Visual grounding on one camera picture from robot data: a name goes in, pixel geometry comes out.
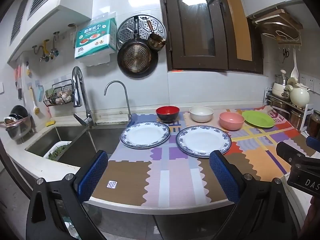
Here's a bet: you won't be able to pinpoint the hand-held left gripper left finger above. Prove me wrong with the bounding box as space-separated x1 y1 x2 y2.
26 150 109 240

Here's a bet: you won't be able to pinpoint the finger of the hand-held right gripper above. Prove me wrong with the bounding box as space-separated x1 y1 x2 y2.
276 141 310 167
305 134 320 153

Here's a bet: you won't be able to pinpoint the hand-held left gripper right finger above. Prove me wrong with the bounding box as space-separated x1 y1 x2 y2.
209 150 304 240

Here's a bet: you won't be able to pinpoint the green plate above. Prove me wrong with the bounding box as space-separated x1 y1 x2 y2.
241 110 275 128

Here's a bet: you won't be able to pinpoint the white bowl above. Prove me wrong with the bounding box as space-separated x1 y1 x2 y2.
189 106 214 122

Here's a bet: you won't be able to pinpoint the red bowl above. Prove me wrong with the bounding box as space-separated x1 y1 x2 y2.
156 106 180 123

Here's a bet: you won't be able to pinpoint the dark glass jar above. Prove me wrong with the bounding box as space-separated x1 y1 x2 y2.
306 110 320 139

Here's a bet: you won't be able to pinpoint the white pot rack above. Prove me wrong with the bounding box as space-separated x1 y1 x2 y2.
264 87 314 133

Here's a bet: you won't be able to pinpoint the steel pot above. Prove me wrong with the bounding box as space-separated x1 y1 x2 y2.
289 107 304 130
269 100 290 118

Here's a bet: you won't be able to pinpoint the leafy greens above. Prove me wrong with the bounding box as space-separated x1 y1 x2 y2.
49 144 70 160

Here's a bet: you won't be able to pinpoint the stainless steel sink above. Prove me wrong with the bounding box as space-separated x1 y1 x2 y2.
24 126 125 167

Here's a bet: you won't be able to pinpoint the blue-rimmed white plate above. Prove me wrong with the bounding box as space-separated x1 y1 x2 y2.
120 121 171 148
175 126 232 158

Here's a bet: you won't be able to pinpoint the colourful patchwork table mat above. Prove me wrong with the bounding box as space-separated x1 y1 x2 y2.
91 108 318 208

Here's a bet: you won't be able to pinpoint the white plastic basin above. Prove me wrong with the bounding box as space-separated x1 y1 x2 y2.
44 141 73 160

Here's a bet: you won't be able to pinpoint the white kettle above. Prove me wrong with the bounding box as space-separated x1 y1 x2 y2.
285 77 311 108

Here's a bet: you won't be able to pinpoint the pink bowl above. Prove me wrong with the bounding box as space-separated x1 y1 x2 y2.
219 112 245 131

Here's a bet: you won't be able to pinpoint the white pot with lid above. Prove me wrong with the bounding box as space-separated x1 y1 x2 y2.
272 69 290 98

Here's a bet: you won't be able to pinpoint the white ladle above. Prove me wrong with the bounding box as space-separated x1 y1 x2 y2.
290 47 299 78

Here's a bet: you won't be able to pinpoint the thin gooseneck faucet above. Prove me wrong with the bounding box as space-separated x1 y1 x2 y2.
104 80 132 121

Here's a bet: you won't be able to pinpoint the large chrome kitchen faucet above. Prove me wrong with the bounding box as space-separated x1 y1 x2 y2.
72 66 97 128

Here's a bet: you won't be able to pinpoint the metal dish drainer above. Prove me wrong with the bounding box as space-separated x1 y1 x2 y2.
4 105 33 144

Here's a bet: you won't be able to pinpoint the yellow dish brush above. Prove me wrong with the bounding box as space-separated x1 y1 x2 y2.
29 86 42 117

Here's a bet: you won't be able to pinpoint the red hanging utensils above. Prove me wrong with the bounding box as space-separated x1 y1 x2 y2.
14 65 24 100

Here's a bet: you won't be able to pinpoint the cutting board rack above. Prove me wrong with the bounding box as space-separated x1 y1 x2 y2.
251 9 303 44

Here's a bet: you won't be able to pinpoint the black frying pan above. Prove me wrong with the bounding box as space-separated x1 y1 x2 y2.
117 16 159 78

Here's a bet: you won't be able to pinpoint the orange cardboard panel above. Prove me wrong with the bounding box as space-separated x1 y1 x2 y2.
220 0 253 62

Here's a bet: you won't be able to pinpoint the paper towel pack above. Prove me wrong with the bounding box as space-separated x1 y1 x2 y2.
74 18 118 67

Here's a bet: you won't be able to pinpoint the small copper pot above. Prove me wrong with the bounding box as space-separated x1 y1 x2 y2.
146 19 167 53

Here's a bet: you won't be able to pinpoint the perforated metal steamer tray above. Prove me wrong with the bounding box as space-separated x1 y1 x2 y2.
117 15 167 50

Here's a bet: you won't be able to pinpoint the wall power outlets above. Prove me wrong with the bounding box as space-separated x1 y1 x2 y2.
299 73 320 93

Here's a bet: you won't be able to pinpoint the black wire basket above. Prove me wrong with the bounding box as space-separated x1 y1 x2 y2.
43 79 74 107

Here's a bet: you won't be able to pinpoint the chrome wall tap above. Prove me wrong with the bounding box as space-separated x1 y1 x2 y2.
49 31 60 59

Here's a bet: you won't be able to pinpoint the yellow-handled wall tap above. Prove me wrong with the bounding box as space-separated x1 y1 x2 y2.
32 40 50 62

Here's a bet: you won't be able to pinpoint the dark brown window frame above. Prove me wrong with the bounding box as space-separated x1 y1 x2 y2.
158 0 264 74

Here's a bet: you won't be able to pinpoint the white wall cabinet with vents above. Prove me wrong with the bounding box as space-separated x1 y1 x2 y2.
0 0 94 63

